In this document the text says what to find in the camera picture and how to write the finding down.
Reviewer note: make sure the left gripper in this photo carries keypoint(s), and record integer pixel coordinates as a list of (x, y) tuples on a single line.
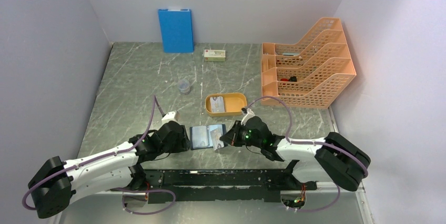
[(183, 142)]

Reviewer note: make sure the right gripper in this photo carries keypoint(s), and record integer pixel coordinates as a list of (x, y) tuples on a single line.
[(232, 136)]

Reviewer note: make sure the blue card holder wallet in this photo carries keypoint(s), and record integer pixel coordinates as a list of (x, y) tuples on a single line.
[(208, 127)]

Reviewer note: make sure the white VIP credit card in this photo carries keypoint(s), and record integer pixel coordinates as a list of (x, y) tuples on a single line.
[(217, 104)]

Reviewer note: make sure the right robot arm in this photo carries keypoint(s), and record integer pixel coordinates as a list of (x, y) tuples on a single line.
[(328, 159)]

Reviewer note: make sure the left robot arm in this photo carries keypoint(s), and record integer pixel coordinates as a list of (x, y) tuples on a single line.
[(59, 183)]

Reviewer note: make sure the orange oval tray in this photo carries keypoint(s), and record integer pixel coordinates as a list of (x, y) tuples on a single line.
[(234, 102)]

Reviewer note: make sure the small clear plastic cup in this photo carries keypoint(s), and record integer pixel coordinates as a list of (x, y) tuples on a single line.
[(184, 86)]

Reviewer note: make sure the small red white box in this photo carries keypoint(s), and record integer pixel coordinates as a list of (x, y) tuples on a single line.
[(214, 55)]

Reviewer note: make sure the red black item in rack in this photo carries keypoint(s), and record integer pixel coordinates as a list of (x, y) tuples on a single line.
[(290, 79)]

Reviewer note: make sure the orange mesh file rack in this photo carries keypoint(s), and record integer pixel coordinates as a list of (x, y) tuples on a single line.
[(321, 61)]

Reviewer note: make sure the blue folder box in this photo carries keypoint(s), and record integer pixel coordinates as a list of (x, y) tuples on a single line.
[(176, 30)]

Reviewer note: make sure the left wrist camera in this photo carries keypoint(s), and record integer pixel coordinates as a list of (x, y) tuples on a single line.
[(170, 116)]

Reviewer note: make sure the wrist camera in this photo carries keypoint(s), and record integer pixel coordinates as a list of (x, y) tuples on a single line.
[(247, 114), (170, 116)]

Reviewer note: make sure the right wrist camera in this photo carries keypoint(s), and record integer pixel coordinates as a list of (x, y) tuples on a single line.
[(247, 114)]

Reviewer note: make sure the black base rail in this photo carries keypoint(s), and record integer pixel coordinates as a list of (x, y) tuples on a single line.
[(210, 185)]

